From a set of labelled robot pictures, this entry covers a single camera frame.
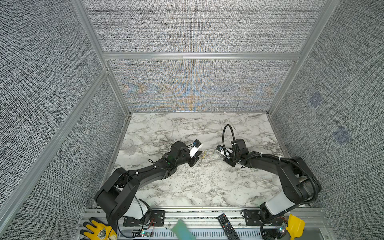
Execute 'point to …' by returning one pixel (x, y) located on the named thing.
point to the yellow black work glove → (100, 230)
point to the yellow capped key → (203, 156)
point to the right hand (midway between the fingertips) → (227, 153)
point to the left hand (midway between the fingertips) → (200, 152)
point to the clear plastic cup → (127, 144)
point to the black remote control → (229, 231)
